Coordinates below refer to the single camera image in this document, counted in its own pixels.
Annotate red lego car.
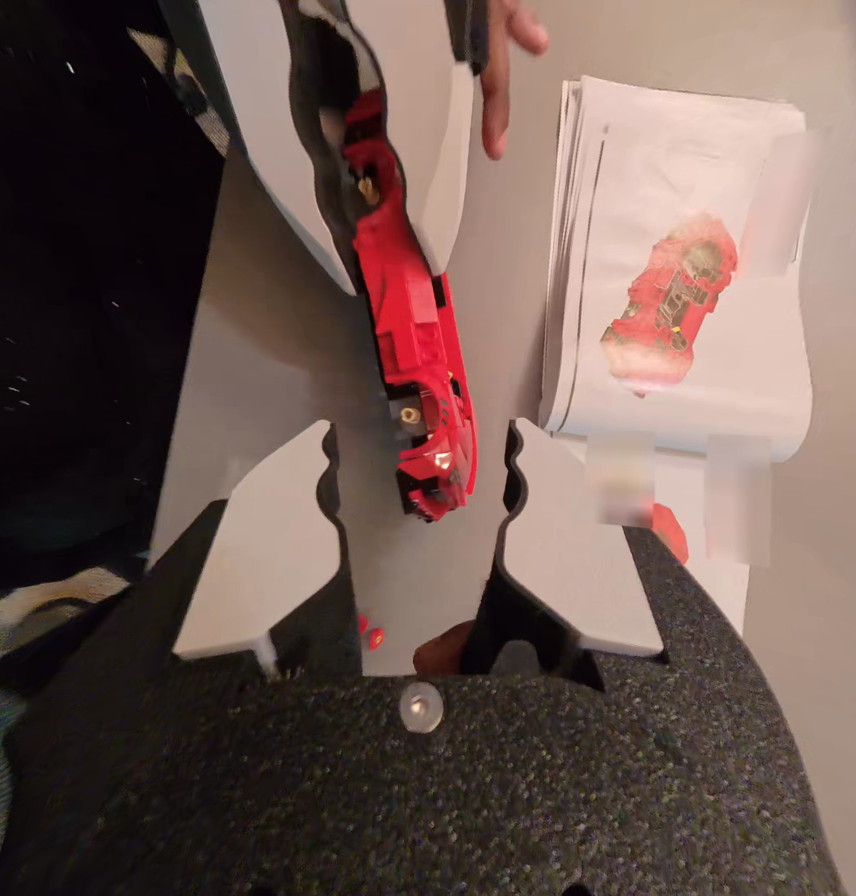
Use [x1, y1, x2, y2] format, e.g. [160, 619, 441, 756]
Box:
[340, 91, 479, 522]

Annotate lego instruction booklet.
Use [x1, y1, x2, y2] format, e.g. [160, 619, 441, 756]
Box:
[538, 76, 817, 631]

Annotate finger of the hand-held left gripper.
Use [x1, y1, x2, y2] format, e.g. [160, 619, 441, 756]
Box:
[199, 0, 364, 296]
[344, 0, 476, 274]

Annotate person's right hand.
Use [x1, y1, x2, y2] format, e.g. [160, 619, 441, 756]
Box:
[412, 620, 475, 676]

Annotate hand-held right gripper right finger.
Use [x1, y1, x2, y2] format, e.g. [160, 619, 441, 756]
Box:
[468, 417, 668, 692]

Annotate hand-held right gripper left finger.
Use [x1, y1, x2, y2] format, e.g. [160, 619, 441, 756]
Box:
[171, 419, 348, 681]

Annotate person's left hand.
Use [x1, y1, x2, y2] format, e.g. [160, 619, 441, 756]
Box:
[479, 0, 550, 162]

